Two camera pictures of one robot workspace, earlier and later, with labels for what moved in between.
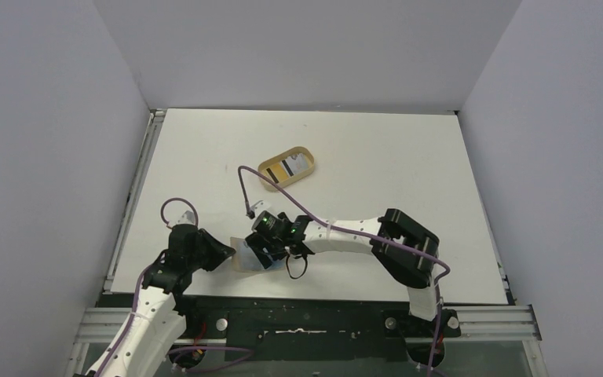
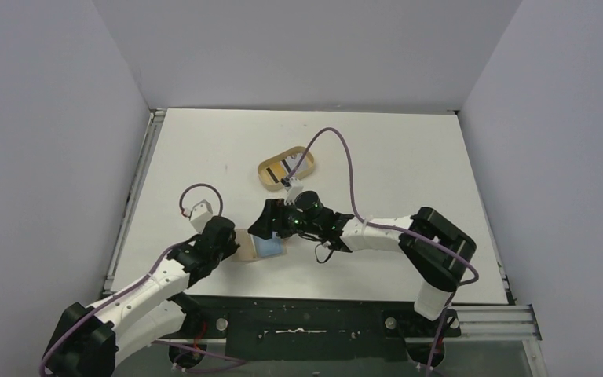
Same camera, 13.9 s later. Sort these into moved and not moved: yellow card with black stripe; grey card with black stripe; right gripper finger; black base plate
Moved: right gripper finger
Not moved: yellow card with black stripe; grey card with black stripe; black base plate
